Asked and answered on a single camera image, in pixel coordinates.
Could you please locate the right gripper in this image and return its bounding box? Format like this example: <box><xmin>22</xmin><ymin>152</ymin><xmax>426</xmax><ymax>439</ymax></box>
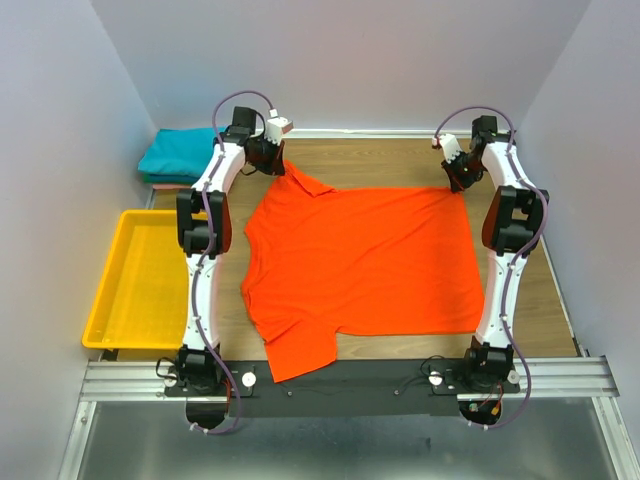
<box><xmin>440</xmin><ymin>150</ymin><xmax>483</xmax><ymax>193</ymax></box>

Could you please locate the orange t shirt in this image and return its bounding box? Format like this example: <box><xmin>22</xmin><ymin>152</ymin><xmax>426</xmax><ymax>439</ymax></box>
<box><xmin>241</xmin><ymin>163</ymin><xmax>484</xmax><ymax>382</ymax></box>

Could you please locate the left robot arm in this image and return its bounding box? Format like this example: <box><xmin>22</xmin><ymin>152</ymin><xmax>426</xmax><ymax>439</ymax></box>
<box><xmin>174</xmin><ymin>106</ymin><xmax>292</xmax><ymax>396</ymax></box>

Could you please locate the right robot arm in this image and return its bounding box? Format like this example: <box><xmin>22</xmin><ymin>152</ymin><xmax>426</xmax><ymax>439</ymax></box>
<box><xmin>432</xmin><ymin>109</ymin><xmax>549</xmax><ymax>392</ymax></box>

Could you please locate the white table edge strip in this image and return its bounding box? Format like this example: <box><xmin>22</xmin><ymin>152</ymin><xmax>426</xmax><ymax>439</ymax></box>
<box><xmin>289</xmin><ymin>128</ymin><xmax>474</xmax><ymax>140</ymax></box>

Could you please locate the teal folded t shirt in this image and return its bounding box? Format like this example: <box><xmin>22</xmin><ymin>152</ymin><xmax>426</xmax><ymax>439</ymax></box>
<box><xmin>138</xmin><ymin>127</ymin><xmax>216</xmax><ymax>179</ymax></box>

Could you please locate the pink folded t shirt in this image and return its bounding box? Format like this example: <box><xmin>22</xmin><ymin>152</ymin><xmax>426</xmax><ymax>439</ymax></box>
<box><xmin>151</xmin><ymin>183</ymin><xmax>192</xmax><ymax>191</ymax></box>

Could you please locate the yellow plastic bin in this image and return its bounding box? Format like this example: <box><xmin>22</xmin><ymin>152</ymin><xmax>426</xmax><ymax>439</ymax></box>
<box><xmin>82</xmin><ymin>209</ymin><xmax>188</xmax><ymax>350</ymax></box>

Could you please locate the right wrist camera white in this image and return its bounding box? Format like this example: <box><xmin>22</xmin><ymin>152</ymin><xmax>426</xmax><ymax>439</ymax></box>
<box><xmin>432</xmin><ymin>134</ymin><xmax>464</xmax><ymax>163</ymax></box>

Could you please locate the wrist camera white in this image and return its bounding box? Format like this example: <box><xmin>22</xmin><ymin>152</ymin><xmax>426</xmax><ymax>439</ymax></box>
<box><xmin>432</xmin><ymin>134</ymin><xmax>464</xmax><ymax>163</ymax></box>
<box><xmin>264</xmin><ymin>108</ymin><xmax>293</xmax><ymax>146</ymax></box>

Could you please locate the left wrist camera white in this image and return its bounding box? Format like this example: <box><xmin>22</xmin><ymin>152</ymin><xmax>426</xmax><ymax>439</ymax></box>
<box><xmin>264</xmin><ymin>108</ymin><xmax>293</xmax><ymax>146</ymax></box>

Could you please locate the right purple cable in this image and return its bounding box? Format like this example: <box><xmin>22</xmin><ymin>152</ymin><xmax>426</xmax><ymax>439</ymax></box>
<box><xmin>434</xmin><ymin>105</ymin><xmax>551</xmax><ymax>432</ymax></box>

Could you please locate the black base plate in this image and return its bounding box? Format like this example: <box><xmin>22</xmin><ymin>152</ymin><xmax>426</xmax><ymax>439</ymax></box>
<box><xmin>156</xmin><ymin>352</ymin><xmax>521</xmax><ymax>433</ymax></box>

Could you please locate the aluminium frame rail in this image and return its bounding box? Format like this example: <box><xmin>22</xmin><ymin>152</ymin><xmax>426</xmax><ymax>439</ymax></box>
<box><xmin>60</xmin><ymin>357</ymin><xmax>639</xmax><ymax>479</ymax></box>

